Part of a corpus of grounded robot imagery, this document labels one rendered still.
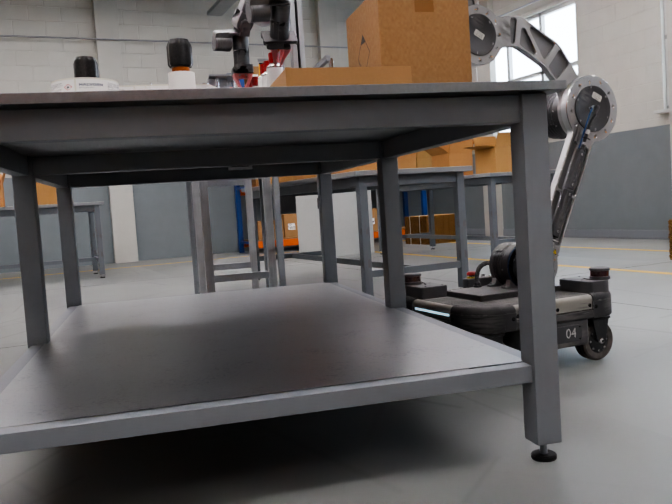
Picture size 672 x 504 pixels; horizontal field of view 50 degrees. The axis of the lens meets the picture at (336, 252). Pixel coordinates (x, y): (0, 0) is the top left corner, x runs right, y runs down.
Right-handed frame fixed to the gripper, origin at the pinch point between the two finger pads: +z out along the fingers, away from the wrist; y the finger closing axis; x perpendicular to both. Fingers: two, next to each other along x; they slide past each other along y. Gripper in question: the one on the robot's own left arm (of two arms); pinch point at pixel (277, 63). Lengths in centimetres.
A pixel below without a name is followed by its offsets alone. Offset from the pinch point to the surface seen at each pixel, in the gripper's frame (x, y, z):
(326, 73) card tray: 72, 5, -38
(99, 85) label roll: -6, 53, 9
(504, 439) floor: 115, -37, 39
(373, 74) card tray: 72, -5, -38
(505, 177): -243, -256, 251
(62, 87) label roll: -6, 64, 9
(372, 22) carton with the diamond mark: 33.1, -16.7, -29.3
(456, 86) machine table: 77, -21, -37
